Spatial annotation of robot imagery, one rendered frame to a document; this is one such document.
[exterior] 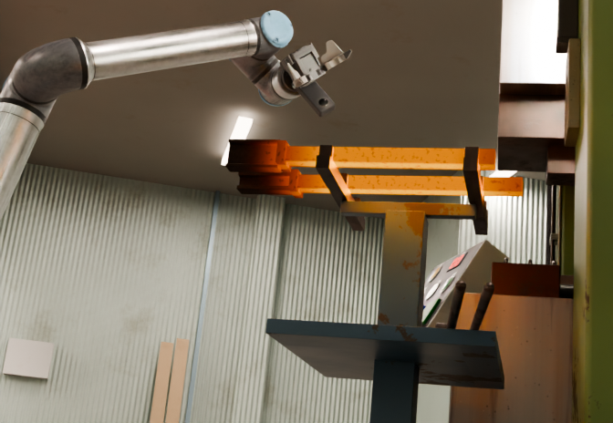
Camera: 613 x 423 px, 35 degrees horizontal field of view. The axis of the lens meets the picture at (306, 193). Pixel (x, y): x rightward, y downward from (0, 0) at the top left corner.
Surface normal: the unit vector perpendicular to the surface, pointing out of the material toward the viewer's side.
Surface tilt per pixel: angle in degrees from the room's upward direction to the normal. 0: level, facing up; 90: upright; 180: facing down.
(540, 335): 90
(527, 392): 90
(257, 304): 90
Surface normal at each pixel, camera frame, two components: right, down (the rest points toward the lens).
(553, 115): -0.18, -0.32
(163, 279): 0.21, -0.29
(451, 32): -0.10, 0.95
